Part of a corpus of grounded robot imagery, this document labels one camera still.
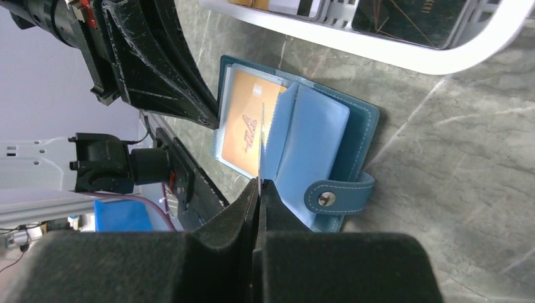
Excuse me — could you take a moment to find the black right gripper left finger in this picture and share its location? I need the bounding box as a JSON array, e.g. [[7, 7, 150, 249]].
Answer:
[[1, 179, 259, 302]]

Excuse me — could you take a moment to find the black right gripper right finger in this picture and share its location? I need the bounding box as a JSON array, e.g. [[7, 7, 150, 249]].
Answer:
[[252, 181, 444, 302]]

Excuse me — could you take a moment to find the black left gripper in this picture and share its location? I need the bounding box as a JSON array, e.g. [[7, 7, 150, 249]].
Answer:
[[1, 0, 219, 129]]

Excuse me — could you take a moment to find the gold credit card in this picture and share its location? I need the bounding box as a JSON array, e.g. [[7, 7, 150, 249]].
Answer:
[[216, 64, 288, 177]]

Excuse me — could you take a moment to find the blue card holder wallet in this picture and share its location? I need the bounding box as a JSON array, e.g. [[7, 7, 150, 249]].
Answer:
[[212, 56, 380, 232]]

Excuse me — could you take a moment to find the white plastic basket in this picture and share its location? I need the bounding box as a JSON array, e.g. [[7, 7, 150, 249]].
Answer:
[[201, 1, 534, 75]]

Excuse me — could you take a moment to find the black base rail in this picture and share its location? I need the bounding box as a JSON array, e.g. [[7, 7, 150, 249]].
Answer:
[[140, 112, 229, 230]]

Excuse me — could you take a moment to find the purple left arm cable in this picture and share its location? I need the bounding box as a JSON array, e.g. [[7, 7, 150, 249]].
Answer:
[[79, 190, 178, 232]]

